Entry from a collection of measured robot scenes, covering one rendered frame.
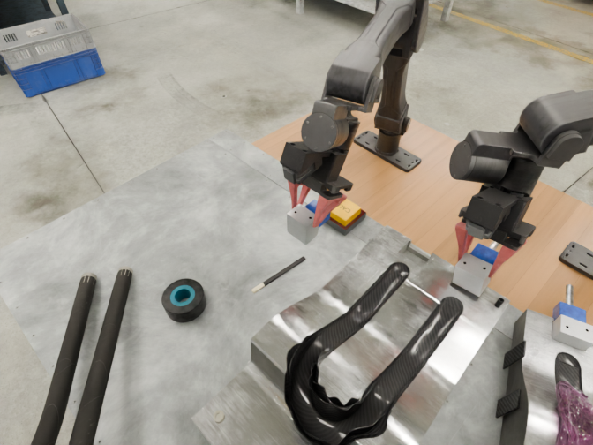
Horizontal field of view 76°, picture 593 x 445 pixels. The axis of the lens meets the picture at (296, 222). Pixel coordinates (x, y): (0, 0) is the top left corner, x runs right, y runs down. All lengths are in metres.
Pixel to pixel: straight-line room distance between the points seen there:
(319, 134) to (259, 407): 0.42
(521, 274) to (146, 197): 0.90
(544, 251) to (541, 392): 0.39
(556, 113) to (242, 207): 0.66
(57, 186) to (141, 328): 1.85
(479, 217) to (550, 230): 0.51
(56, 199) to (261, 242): 1.78
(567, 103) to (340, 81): 0.31
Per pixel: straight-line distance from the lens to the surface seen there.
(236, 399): 0.65
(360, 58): 0.66
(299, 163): 0.59
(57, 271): 0.97
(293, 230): 0.73
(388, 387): 0.61
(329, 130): 0.57
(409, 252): 0.81
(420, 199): 1.02
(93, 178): 2.54
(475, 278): 0.71
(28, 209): 2.52
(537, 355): 0.79
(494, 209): 0.58
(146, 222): 0.98
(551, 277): 0.98
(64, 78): 3.59
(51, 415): 0.72
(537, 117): 0.62
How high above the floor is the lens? 1.48
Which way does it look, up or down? 48 degrees down
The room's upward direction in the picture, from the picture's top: straight up
